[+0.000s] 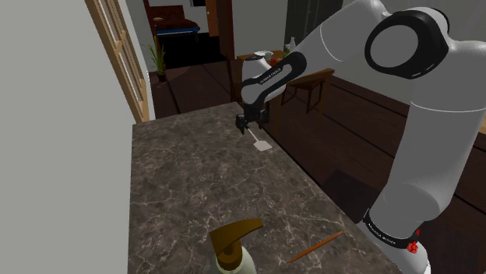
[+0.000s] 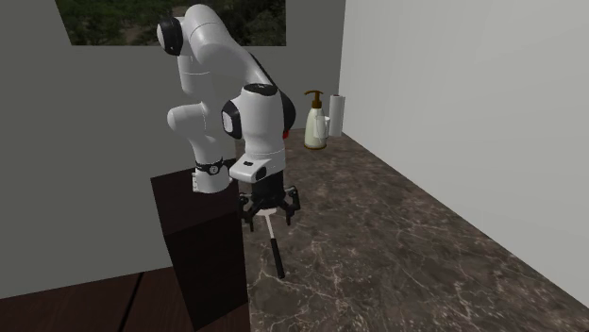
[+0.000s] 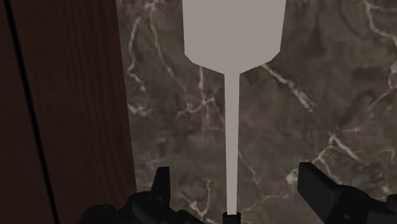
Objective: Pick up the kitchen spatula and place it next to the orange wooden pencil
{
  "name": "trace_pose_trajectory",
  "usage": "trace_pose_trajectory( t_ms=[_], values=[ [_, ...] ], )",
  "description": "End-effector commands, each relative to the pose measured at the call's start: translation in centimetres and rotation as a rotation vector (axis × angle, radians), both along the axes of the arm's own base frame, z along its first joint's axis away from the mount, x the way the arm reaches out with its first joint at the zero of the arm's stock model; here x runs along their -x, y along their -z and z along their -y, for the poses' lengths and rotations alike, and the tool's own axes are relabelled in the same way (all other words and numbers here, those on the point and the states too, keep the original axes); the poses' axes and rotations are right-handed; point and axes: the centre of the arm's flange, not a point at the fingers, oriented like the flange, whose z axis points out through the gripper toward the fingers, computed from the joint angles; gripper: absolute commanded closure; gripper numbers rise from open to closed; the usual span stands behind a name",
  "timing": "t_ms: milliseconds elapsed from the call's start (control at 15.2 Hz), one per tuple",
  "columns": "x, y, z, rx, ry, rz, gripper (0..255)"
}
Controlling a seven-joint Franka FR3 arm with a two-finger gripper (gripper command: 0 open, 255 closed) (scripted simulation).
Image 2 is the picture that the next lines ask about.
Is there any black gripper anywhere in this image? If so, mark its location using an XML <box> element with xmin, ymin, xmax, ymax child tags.
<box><xmin>238</xmin><ymin>170</ymin><xmax>302</xmax><ymax>233</ymax></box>

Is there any dark robot stand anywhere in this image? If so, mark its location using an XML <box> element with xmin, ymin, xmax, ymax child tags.
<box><xmin>150</xmin><ymin>158</ymin><xmax>252</xmax><ymax>332</ymax></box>

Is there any cream soap dispenser, brown pump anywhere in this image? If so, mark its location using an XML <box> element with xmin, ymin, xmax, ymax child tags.
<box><xmin>303</xmin><ymin>90</ymin><xmax>329</xmax><ymax>151</ymax></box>

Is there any white paper towel roll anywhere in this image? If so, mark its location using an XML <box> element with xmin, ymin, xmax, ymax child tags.
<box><xmin>328</xmin><ymin>93</ymin><xmax>346</xmax><ymax>138</ymax></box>

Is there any window with green view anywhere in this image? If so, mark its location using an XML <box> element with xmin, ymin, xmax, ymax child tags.
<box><xmin>54</xmin><ymin>0</ymin><xmax>287</xmax><ymax>47</ymax></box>

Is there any white spatula with black handle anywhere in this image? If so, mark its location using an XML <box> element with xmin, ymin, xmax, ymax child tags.
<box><xmin>255</xmin><ymin>207</ymin><xmax>287</xmax><ymax>280</ymax></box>

